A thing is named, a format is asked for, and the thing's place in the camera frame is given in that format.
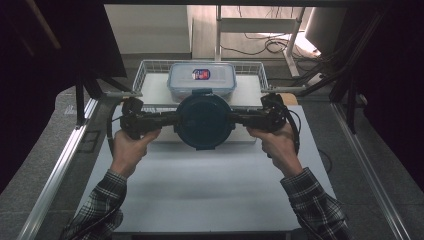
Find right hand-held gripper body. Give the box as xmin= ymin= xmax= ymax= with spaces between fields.
xmin=247 ymin=85 xmax=306 ymax=132

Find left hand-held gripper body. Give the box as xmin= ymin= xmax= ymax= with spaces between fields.
xmin=105 ymin=91 xmax=164 ymax=141

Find white wire basket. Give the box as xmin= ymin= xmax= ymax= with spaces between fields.
xmin=132 ymin=59 xmax=270 ymax=144

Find dark blue round lid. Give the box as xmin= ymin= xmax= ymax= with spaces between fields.
xmin=174 ymin=89 xmax=237 ymax=151

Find clear rectangular lidded container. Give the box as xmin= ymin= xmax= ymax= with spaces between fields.
xmin=166 ymin=62 xmax=238 ymax=103

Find person's left hand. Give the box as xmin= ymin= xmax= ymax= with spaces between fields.
xmin=109 ymin=129 xmax=162 ymax=179

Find person's right hand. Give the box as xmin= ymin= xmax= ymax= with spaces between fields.
xmin=247 ymin=123 xmax=305 ymax=178

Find wooden board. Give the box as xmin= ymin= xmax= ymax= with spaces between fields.
xmin=279 ymin=92 xmax=299 ymax=106

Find black metal stand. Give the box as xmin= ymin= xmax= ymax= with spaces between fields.
xmin=74 ymin=74 xmax=133 ymax=129
xmin=296 ymin=71 xmax=359 ymax=135

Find white cabinet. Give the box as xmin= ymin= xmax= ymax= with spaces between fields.
xmin=104 ymin=4 xmax=194 ymax=56

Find dark curtain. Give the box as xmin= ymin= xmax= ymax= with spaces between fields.
xmin=0 ymin=0 xmax=128 ymax=194
xmin=346 ymin=0 xmax=424 ymax=193

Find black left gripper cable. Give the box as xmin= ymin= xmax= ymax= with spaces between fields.
xmin=105 ymin=102 xmax=125 ymax=158

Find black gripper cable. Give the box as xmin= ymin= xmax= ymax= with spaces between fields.
xmin=105 ymin=102 xmax=125 ymax=158
xmin=281 ymin=105 xmax=302 ymax=156

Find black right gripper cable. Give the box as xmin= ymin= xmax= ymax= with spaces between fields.
xmin=281 ymin=105 xmax=302 ymax=156

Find black floor cables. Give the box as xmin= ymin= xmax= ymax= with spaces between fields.
xmin=219 ymin=6 xmax=322 ymax=58

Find white metal table frame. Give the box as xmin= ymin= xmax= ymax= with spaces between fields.
xmin=214 ymin=4 xmax=306 ymax=78

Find aluminium rail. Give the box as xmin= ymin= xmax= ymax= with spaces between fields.
xmin=329 ymin=101 xmax=413 ymax=240
xmin=16 ymin=98 xmax=100 ymax=240

